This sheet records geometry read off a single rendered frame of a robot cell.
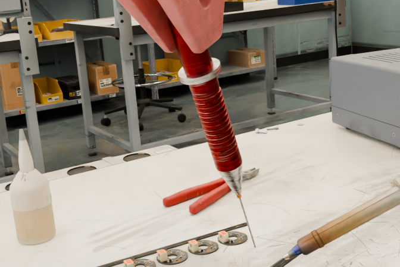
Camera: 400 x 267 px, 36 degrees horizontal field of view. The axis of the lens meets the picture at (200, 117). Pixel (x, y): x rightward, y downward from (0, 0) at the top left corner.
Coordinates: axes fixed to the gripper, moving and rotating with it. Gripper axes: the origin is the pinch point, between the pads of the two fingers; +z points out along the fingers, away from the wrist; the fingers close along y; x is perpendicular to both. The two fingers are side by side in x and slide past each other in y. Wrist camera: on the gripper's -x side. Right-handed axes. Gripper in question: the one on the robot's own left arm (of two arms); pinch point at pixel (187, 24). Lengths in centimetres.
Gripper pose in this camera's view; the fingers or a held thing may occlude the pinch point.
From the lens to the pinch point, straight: 21.7
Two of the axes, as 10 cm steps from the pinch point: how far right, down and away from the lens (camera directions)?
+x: -5.6, 5.3, -6.4
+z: 2.7, 8.4, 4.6
